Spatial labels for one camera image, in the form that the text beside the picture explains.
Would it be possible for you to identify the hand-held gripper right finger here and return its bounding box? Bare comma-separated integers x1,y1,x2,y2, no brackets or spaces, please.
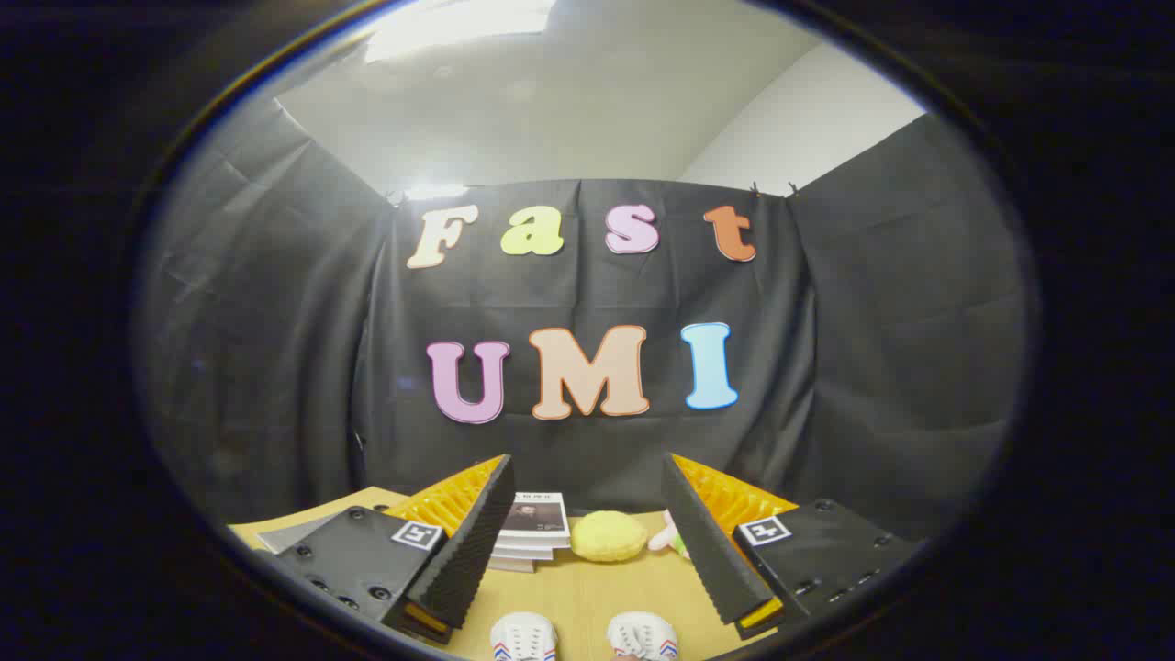
661,452,924,642

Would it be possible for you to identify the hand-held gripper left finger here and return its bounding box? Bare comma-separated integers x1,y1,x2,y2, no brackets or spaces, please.
274,454,518,645

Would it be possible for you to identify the white sneaker shoe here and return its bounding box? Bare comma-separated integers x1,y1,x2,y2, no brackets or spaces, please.
489,612,559,661
606,611,680,661

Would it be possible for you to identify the pink and green plush toy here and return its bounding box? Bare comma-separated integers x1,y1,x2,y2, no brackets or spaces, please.
647,510,689,559

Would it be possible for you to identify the white book with portrait cover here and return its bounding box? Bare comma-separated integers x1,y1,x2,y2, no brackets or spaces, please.
500,493,572,540

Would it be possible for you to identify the yellow round plush toy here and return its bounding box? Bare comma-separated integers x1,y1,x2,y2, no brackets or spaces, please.
570,510,649,563

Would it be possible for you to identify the black backdrop cloth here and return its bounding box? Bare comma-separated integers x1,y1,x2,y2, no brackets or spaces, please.
138,96,1034,543

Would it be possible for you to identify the ceiling light panel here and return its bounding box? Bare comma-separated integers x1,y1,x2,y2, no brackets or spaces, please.
363,0,561,65

